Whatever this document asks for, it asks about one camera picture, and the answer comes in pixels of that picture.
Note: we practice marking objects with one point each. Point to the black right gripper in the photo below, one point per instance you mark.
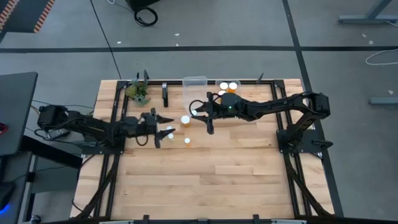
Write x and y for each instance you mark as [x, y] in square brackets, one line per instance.
[216, 109]

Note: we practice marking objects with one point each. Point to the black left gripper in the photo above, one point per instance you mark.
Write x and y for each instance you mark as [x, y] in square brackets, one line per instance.
[149, 126]

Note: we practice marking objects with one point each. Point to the small amber pill bottle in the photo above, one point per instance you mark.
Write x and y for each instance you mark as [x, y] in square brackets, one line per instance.
[187, 140]

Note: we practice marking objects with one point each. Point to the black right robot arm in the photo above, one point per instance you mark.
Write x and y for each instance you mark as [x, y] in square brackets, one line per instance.
[280, 104]

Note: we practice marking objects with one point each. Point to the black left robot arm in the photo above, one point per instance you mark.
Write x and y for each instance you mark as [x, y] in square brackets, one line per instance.
[93, 126]

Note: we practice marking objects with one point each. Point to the clear plastic bin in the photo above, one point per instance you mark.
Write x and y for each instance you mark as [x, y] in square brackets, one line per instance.
[194, 90]
[238, 95]

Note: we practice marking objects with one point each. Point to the artificial green succulent plant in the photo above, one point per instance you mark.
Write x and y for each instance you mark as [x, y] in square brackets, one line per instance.
[136, 91]

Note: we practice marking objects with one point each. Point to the black desk crossbar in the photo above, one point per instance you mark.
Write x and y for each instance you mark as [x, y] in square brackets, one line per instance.
[62, 157]

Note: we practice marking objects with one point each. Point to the black power brick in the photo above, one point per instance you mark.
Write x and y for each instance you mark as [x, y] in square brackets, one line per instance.
[57, 133]

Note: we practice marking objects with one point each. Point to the black equipment base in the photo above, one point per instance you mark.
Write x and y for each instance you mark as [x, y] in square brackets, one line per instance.
[140, 2]

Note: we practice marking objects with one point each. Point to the black desk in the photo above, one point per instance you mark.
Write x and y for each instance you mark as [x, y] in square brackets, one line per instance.
[15, 109]

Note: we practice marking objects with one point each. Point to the small red-edged device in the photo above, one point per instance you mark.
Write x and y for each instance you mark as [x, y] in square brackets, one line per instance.
[2, 128]

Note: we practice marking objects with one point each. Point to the black device with light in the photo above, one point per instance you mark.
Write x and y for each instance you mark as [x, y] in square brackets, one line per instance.
[4, 193]

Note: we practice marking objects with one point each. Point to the grey floor bar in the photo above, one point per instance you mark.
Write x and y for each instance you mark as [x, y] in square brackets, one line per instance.
[384, 101]

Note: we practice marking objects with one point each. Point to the black mat orange striped edges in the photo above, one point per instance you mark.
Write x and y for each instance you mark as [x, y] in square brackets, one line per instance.
[25, 12]

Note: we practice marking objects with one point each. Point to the black clamp bracket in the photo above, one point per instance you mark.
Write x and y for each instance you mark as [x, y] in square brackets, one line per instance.
[165, 94]

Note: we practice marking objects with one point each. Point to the black aluminium table frame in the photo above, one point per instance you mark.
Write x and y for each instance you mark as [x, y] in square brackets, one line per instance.
[157, 82]

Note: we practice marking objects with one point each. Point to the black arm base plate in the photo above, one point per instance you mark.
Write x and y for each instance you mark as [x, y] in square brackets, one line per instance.
[311, 138]
[102, 150]

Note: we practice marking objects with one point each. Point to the white edge bracket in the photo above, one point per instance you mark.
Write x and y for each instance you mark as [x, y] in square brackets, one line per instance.
[116, 222]
[289, 222]

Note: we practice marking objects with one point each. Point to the grey table leg frame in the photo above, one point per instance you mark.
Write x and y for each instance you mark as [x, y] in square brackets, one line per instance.
[367, 19]

